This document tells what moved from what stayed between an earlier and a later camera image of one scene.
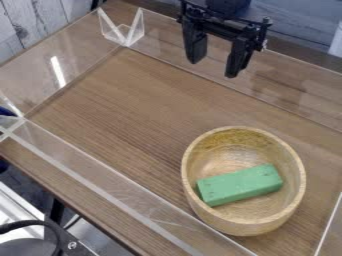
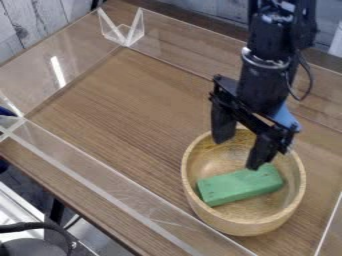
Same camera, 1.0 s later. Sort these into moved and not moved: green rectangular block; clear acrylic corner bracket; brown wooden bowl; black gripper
Moved: black gripper
Not moved: green rectangular block; clear acrylic corner bracket; brown wooden bowl
